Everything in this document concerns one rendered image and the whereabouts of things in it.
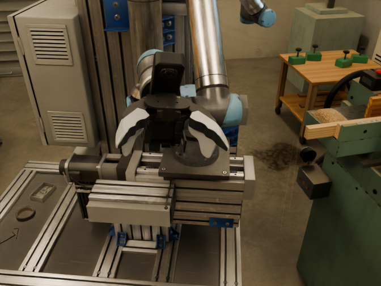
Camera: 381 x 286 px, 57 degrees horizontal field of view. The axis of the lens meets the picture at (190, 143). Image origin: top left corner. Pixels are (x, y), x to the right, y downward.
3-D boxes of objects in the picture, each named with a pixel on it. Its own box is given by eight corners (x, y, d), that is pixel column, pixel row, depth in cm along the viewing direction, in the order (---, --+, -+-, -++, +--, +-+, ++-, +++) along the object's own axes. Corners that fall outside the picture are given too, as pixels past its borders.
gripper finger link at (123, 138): (117, 175, 48) (153, 146, 55) (118, 139, 45) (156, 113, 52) (99, 167, 49) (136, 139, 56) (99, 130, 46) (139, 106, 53)
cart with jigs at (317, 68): (338, 105, 323) (356, 35, 288) (376, 138, 276) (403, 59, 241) (270, 112, 313) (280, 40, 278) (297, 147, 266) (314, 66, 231)
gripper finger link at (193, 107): (221, 127, 54) (182, 105, 59) (223, 118, 54) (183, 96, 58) (200, 136, 51) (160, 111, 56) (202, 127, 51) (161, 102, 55)
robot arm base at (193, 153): (170, 165, 112) (169, 139, 107) (176, 139, 125) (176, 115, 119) (218, 168, 111) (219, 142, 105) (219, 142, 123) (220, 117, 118)
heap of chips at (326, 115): (332, 109, 126) (334, 102, 125) (353, 127, 116) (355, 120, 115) (310, 112, 125) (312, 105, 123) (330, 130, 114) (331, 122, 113)
